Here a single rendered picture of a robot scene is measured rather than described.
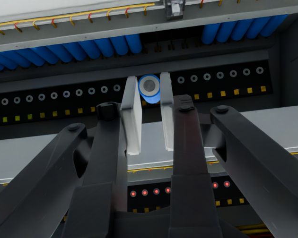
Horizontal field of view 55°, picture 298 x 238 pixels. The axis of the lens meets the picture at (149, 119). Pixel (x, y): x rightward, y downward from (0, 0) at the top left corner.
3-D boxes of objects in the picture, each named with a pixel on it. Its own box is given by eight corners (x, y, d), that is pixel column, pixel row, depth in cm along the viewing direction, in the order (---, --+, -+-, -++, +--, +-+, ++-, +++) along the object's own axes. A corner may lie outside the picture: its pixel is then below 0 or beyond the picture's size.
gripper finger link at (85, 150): (124, 160, 15) (68, 167, 15) (129, 122, 20) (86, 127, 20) (119, 135, 14) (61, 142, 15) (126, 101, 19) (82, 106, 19)
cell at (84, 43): (87, 47, 42) (73, 28, 35) (100, 46, 42) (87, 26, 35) (88, 59, 42) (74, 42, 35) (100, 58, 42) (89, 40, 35)
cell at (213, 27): (200, 33, 41) (206, 10, 35) (213, 31, 41) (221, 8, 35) (201, 45, 41) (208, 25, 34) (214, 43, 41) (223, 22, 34)
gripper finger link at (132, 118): (140, 155, 17) (127, 156, 17) (142, 111, 23) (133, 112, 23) (133, 107, 16) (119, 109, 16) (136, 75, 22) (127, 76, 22)
